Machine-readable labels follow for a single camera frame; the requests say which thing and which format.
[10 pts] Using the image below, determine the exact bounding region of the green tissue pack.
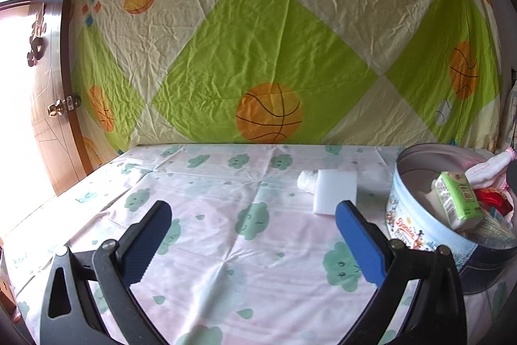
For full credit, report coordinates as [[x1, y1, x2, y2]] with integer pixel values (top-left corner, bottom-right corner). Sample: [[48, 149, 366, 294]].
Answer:
[[432, 172, 483, 231]]

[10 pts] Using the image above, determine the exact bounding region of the red drawstring pouch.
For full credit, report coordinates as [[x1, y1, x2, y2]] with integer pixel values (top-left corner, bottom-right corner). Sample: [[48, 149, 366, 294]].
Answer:
[[474, 187, 513, 216]]

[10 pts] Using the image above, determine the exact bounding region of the pink white knitted cloth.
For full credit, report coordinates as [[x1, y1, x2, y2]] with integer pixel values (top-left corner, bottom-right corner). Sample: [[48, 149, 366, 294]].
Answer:
[[465, 147, 516, 190]]

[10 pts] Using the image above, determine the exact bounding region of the round cookie tin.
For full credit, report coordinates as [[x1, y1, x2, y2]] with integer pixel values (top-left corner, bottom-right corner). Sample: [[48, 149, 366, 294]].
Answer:
[[385, 144, 516, 295]]

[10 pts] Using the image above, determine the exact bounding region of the white sponge block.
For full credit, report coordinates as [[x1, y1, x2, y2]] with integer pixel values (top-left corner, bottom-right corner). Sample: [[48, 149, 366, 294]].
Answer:
[[313, 169, 357, 215]]

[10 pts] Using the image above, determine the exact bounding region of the small white cloth roll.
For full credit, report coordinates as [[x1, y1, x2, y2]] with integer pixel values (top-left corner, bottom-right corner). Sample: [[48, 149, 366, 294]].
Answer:
[[297, 170, 319, 194]]

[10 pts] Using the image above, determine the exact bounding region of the cloud print tablecloth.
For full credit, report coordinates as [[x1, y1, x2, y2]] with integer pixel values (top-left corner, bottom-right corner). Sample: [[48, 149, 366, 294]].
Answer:
[[4, 145, 516, 344]]

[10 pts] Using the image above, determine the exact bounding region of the door hanging ornament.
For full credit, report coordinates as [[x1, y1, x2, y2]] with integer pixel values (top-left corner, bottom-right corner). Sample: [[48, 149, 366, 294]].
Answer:
[[27, 11, 47, 67]]

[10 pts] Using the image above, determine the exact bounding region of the green yellow basketball sheet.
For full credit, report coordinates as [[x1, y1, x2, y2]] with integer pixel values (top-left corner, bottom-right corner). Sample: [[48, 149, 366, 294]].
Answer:
[[70, 0, 503, 166]]

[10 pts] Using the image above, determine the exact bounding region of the wooden door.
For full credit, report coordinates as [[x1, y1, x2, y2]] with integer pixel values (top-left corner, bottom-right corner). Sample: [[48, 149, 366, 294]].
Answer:
[[1, 0, 93, 195]]

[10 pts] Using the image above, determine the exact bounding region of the brass door handle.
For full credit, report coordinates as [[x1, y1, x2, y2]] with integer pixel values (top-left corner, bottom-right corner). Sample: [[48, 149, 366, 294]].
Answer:
[[47, 95, 81, 117]]

